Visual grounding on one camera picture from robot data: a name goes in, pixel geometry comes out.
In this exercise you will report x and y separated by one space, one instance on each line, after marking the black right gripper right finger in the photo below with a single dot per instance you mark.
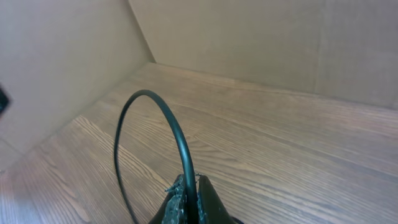
210 206

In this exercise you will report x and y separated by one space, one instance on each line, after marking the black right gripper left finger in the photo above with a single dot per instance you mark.
172 210

